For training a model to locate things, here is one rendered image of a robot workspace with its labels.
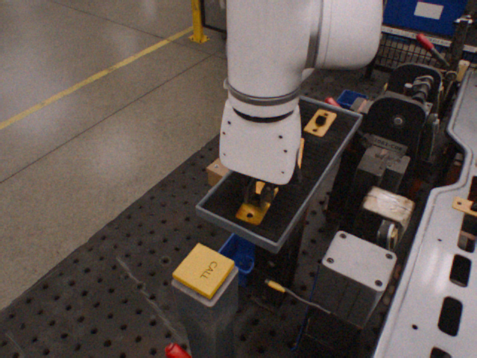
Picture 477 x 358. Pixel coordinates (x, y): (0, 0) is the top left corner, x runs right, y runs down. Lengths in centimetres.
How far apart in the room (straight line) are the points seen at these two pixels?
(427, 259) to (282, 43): 53
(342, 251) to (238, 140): 25
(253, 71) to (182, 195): 88
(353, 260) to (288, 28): 36
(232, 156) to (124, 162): 203
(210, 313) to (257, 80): 30
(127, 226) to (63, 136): 175
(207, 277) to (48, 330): 64
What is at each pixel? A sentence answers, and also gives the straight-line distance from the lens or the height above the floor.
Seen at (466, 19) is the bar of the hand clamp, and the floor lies 121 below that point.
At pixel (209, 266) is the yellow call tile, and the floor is 116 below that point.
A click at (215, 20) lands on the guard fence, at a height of 24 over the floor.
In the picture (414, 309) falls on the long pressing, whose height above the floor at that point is 100.
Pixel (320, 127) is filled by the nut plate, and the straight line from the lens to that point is 74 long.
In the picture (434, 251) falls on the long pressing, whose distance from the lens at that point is 81.
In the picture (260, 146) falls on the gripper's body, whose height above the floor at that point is 129.
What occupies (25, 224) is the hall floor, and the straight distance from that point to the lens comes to 235.
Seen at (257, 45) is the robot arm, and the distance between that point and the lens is 39.
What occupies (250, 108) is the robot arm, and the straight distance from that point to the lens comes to 43.
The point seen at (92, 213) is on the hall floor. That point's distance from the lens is 225.
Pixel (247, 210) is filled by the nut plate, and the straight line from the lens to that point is 57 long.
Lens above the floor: 159
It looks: 44 degrees down
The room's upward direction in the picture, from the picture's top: straight up
